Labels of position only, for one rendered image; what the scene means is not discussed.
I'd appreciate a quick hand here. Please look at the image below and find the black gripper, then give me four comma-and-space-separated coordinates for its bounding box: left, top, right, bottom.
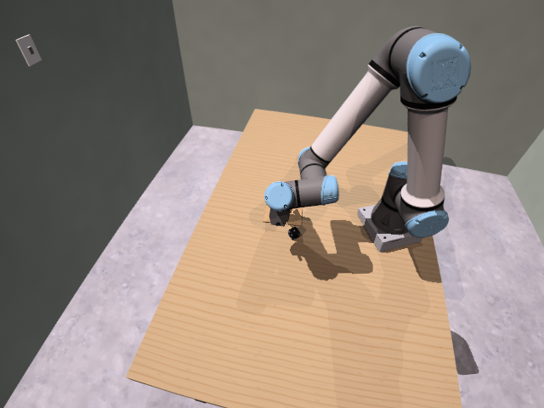
269, 208, 291, 226

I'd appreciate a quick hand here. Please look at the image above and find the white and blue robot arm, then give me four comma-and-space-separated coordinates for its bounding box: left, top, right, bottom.
264, 26, 471, 238

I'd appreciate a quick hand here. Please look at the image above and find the black die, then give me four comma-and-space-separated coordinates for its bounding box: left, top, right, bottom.
288, 227, 300, 240

